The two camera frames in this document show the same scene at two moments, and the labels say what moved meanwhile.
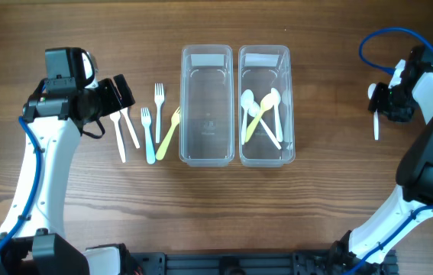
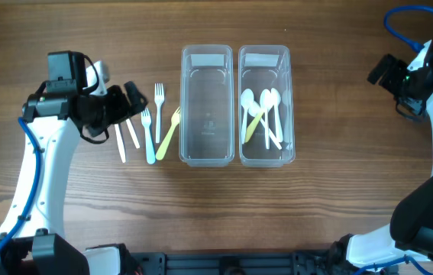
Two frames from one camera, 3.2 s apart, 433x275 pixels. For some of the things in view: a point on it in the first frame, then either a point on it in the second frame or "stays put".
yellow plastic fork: x=176 y=120 stays put
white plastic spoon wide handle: x=276 y=100 stays put
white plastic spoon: x=376 y=118 to x=265 y=99
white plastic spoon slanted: x=247 y=100 stays put
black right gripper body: x=381 y=101 to x=395 y=77
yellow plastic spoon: x=266 y=104 stays put
